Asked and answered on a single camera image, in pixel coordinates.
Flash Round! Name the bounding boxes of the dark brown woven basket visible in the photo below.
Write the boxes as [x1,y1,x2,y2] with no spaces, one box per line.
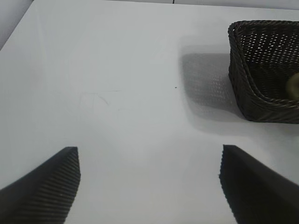
[227,20,299,124]

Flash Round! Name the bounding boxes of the pale yellow egg yolk pastry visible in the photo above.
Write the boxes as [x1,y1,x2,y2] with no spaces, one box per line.
[286,72,299,100]

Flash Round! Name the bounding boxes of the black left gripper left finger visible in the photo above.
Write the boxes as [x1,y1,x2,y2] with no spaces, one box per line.
[0,146,81,224]

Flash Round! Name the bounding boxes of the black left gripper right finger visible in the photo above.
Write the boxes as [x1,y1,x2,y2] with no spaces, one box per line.
[218,144,299,224]

